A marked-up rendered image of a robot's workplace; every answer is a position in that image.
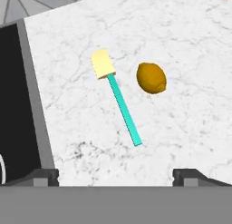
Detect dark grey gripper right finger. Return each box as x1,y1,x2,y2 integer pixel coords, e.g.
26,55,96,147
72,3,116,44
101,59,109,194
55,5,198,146
172,168,231,188

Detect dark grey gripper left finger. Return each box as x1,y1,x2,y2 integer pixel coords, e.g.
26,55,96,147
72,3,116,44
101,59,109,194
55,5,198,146
6,168,60,188

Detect yellow lemon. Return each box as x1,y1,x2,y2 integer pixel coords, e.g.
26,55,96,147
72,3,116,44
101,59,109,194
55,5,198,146
136,62,168,95

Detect black hob with grey rim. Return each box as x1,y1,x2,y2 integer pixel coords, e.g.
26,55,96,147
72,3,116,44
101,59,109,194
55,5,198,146
0,18,56,186

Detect teal handled yellow spatula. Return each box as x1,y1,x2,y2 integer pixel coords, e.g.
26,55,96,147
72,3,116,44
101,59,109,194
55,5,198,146
90,48,143,147

